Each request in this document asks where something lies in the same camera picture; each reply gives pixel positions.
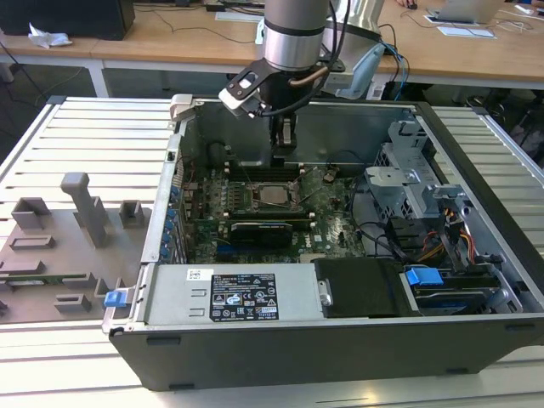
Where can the black RAM slot bank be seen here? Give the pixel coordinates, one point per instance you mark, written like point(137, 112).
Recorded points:
point(255, 172)
point(297, 223)

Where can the metal drive cage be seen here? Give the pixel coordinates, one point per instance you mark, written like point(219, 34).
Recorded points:
point(391, 187)

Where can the crumpled white paper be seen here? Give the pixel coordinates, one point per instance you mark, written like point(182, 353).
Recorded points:
point(49, 37)

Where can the green RAM stick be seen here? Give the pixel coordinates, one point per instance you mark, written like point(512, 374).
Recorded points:
point(51, 279)

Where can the black box on desk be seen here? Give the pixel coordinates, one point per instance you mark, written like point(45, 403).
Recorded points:
point(64, 17)

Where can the green motherboard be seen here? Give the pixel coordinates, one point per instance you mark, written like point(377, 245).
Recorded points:
point(331, 229)

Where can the silver CPU plate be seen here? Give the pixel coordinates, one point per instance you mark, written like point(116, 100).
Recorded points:
point(273, 194)

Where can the grey plastic case latch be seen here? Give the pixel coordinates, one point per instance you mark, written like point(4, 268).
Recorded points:
point(180, 106)

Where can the black plastic shroud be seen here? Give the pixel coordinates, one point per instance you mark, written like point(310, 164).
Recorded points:
point(365, 289)

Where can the grey parts rack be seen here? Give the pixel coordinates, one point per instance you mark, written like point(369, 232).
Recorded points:
point(51, 255)

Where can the blue case latch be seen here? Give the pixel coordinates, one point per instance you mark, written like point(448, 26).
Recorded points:
point(115, 298)

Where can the round coin cell battery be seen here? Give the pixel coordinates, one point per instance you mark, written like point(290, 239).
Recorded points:
point(330, 174)

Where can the blue expansion slot retainers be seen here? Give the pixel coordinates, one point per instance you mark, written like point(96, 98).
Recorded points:
point(169, 225)

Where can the black open PC case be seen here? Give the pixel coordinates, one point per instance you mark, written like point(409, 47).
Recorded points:
point(297, 357)

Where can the hard disk in blue carrier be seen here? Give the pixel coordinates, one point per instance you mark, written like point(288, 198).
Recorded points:
point(423, 276)

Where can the white paper sheet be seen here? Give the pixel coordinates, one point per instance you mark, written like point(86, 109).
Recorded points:
point(465, 32)
point(236, 16)

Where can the silver laptop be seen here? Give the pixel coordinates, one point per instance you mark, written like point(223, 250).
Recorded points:
point(463, 10)

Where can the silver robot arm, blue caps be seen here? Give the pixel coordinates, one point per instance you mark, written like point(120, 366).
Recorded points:
point(291, 47)

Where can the black power adapter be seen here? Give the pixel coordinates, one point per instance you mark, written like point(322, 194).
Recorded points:
point(215, 7)

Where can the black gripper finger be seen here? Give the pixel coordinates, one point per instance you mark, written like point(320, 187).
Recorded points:
point(278, 151)

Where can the grey power supply unit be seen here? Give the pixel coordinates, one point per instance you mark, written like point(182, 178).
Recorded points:
point(170, 293)

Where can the white socket box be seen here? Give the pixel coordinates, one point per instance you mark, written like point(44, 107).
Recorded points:
point(376, 90)

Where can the CPU socket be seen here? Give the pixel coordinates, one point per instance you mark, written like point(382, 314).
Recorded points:
point(256, 194)

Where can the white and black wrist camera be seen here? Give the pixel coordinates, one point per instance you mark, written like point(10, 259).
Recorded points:
point(238, 100)

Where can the black graphics card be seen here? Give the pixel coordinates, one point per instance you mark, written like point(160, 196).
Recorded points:
point(261, 236)

